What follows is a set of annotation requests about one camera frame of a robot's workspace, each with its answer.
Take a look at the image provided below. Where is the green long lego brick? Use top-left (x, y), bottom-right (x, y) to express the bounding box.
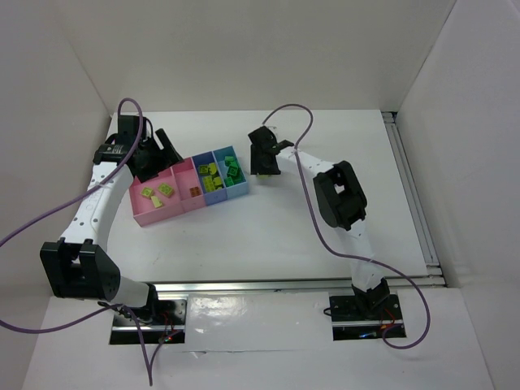
top-left (227, 166), bottom-right (241, 179)

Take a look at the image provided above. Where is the brown lego plate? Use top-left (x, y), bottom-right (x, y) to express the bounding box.
top-left (189, 187), bottom-right (202, 197)

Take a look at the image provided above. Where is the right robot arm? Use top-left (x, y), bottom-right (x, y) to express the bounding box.
top-left (248, 126), bottom-right (389, 318)

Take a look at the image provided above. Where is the light blue container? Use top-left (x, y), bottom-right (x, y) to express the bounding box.
top-left (213, 146), bottom-right (249, 200)

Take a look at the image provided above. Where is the aluminium rail front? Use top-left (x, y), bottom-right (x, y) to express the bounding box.
top-left (154, 272), bottom-right (447, 295)

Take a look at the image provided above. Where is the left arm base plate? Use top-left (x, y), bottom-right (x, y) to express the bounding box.
top-left (109, 297), bottom-right (188, 345)

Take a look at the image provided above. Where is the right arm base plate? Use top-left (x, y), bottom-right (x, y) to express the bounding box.
top-left (323, 294), bottom-right (406, 341)

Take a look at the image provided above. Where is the lone pale lime lego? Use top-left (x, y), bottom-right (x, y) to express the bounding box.
top-left (140, 187), bottom-right (154, 199)

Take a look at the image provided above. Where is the lime long lego brick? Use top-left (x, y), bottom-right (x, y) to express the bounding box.
top-left (202, 180), bottom-right (215, 193)

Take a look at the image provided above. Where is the aluminium rail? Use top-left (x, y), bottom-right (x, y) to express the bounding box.
top-left (154, 272), bottom-right (447, 295)
top-left (381, 111), bottom-right (440, 268)

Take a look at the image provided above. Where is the pink container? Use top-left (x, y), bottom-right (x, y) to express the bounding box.
top-left (129, 157), bottom-right (206, 227)

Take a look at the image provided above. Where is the lime sloped lego brick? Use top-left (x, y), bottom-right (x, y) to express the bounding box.
top-left (150, 196), bottom-right (163, 208)

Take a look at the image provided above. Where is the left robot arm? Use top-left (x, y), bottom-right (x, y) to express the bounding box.
top-left (40, 115), bottom-right (182, 324)

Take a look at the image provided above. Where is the aluminium rail right side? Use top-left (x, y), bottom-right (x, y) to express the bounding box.
top-left (381, 111), bottom-right (440, 268)

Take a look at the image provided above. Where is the dark green square lego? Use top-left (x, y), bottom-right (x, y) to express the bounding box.
top-left (224, 155), bottom-right (236, 166)

